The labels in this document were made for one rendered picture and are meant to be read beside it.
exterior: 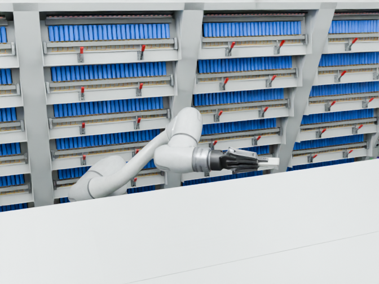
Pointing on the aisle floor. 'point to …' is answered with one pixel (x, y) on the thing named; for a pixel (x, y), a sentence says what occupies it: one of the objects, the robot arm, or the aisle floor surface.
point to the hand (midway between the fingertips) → (268, 162)
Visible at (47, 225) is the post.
